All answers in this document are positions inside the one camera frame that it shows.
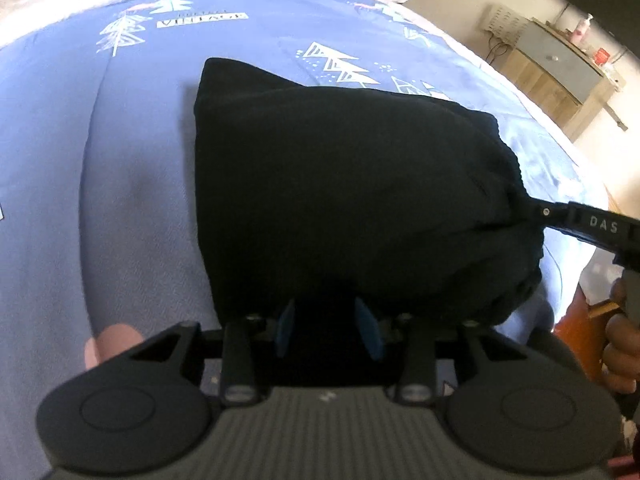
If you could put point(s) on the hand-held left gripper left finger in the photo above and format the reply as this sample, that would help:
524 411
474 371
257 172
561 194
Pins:
286 331

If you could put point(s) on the wooden cabinet with grey drawer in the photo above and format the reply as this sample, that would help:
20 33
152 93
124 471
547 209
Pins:
555 67

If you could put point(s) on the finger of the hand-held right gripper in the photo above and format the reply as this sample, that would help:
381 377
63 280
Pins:
547 212

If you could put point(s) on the white perforated panel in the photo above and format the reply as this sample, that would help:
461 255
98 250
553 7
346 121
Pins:
502 20

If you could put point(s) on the pink pump bottle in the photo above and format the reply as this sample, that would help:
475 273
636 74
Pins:
582 30

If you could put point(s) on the person's right hand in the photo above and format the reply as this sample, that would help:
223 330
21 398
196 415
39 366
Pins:
625 345

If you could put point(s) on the black wall television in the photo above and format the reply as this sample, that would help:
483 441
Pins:
605 0

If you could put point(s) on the pink rounded object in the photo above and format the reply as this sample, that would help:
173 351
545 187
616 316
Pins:
112 342

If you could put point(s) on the black pants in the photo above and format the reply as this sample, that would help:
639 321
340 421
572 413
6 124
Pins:
350 170

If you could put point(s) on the small red box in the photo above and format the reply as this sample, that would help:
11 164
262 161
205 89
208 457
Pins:
602 55

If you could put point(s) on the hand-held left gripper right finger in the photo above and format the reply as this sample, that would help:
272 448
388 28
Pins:
371 334

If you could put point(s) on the blue tree-print bed sheet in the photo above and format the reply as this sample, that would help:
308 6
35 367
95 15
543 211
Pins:
100 170

